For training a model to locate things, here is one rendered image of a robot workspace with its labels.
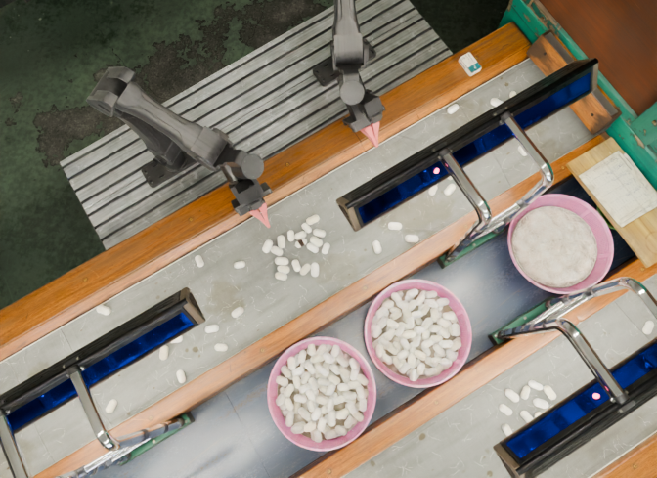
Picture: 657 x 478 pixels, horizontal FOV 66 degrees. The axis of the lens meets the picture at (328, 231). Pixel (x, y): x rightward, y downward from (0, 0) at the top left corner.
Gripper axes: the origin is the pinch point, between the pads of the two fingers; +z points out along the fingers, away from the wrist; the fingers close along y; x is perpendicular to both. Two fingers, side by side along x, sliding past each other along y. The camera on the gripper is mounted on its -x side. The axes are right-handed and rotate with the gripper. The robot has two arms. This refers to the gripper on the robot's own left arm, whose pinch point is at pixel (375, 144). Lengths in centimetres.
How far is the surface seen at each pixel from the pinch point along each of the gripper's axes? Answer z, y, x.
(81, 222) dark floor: 6, -104, 103
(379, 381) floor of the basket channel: 49, -30, -24
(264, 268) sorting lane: 14.8, -41.7, -2.3
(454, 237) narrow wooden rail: 27.1, 5.5, -16.3
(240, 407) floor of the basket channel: 40, -65, -16
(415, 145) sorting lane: 7.6, 11.6, 4.0
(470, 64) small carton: -4.1, 36.8, 8.2
